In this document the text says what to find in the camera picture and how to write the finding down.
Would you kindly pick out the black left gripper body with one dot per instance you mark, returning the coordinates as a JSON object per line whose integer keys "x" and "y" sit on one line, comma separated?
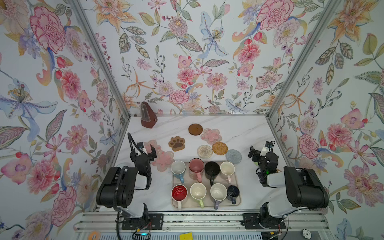
{"x": 147, "y": 153}

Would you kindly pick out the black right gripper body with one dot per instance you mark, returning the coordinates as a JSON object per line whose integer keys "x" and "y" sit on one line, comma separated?
{"x": 256, "y": 155}

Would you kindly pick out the pink flower coaster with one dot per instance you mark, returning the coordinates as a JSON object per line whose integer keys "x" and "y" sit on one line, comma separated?
{"x": 155, "y": 145}
{"x": 211, "y": 136}
{"x": 163, "y": 160}

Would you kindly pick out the grey blue round coaster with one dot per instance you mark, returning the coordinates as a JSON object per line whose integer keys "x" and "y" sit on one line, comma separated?
{"x": 234, "y": 156}

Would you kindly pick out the brown paw shaped coaster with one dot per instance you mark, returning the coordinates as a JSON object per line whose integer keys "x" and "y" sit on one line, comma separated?
{"x": 177, "y": 143}

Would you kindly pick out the woven rattan round coaster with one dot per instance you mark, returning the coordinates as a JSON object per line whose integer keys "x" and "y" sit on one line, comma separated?
{"x": 220, "y": 148}

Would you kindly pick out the brown round wooden coaster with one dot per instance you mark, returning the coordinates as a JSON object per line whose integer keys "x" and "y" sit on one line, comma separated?
{"x": 195, "y": 129}

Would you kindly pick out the white embroidered round coaster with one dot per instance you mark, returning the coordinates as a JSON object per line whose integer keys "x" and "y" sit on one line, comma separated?
{"x": 204, "y": 152}

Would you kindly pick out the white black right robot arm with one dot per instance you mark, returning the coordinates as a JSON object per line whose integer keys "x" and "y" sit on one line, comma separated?
{"x": 303, "y": 189}

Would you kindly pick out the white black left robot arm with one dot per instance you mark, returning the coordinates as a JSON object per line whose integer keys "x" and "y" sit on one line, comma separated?
{"x": 120, "y": 184}

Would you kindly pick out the brown wooden metronome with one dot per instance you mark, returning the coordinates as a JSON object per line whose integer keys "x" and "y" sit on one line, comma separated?
{"x": 148, "y": 117}

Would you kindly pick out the small dark navy mug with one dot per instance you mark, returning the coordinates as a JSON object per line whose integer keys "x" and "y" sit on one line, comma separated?
{"x": 232, "y": 193}

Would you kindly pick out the red interior white mug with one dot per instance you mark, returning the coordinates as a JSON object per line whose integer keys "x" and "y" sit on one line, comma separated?
{"x": 179, "y": 194}

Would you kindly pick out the beige serving tray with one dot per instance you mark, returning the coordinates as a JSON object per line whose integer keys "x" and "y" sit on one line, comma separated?
{"x": 208, "y": 201}

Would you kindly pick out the black mug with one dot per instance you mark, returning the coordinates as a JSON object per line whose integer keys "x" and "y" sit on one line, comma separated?
{"x": 212, "y": 170}

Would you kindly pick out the orange tape roll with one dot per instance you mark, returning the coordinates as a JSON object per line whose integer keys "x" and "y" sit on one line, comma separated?
{"x": 95, "y": 235}

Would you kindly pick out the yellow sticky note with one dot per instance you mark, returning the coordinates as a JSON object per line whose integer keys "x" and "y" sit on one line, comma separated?
{"x": 186, "y": 236}

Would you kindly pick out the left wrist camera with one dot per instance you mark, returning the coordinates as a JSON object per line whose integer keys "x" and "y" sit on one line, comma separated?
{"x": 145, "y": 147}

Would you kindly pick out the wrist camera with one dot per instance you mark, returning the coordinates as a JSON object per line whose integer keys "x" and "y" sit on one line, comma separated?
{"x": 145, "y": 147}
{"x": 269, "y": 147}

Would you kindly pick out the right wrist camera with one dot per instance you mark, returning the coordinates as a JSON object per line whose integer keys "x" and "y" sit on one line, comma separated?
{"x": 269, "y": 147}

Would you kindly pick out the white mug blue handle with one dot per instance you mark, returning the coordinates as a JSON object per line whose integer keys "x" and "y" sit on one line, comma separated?
{"x": 178, "y": 169}

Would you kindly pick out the cream mug pink handle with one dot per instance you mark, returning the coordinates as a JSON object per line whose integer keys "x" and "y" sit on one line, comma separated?
{"x": 227, "y": 169}

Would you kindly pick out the white mug purple handle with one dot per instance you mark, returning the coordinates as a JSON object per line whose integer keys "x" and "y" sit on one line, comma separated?
{"x": 218, "y": 193}

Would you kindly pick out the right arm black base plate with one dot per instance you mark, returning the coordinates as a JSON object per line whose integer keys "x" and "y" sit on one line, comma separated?
{"x": 254, "y": 221}

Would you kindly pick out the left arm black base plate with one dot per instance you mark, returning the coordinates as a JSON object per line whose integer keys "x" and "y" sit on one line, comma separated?
{"x": 146, "y": 222}

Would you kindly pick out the cream mug green handle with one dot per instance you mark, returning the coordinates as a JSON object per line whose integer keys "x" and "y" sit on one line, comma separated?
{"x": 198, "y": 192}

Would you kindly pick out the aluminium front rail frame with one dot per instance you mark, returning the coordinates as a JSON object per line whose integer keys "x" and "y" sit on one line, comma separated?
{"x": 226, "y": 225}

